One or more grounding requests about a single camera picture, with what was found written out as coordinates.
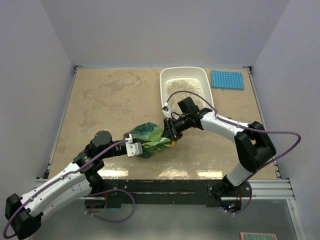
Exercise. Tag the pink green card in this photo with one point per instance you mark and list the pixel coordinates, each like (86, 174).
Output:
(257, 236)

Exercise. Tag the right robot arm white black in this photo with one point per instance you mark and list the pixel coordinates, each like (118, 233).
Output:
(253, 145)

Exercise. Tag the white litter box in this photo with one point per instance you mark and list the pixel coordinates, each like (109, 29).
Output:
(186, 72)

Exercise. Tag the green litter bag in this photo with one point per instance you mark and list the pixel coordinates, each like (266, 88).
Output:
(150, 135)

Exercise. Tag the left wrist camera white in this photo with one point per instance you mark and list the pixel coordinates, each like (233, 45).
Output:
(133, 148)

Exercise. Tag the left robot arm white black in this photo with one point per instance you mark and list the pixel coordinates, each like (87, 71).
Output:
(25, 213)

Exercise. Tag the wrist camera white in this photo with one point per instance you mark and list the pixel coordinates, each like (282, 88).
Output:
(166, 110)
(133, 148)

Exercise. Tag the orange plastic scoop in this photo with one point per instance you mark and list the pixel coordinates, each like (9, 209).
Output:
(172, 143)

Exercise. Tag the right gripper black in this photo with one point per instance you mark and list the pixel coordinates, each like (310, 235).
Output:
(170, 132)

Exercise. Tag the blue studded plate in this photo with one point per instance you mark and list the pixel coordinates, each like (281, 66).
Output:
(229, 80)

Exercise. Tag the cat litter granules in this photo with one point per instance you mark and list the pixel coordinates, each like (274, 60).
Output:
(190, 85)

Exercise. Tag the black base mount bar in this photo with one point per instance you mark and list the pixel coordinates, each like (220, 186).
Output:
(205, 192)

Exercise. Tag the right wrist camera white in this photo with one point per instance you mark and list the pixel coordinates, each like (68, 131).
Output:
(166, 110)

